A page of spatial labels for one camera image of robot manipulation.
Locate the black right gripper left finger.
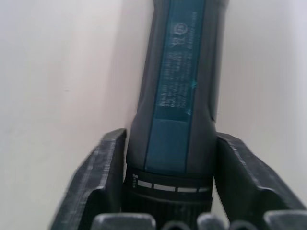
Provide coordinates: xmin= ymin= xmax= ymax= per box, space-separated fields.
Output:
xmin=48 ymin=128 xmax=128 ymax=230

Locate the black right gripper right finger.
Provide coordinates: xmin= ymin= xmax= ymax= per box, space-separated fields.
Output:
xmin=214 ymin=133 xmax=307 ymax=230

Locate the blue and grey electric screwdriver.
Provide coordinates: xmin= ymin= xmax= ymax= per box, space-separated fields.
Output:
xmin=120 ymin=0 xmax=228 ymax=227

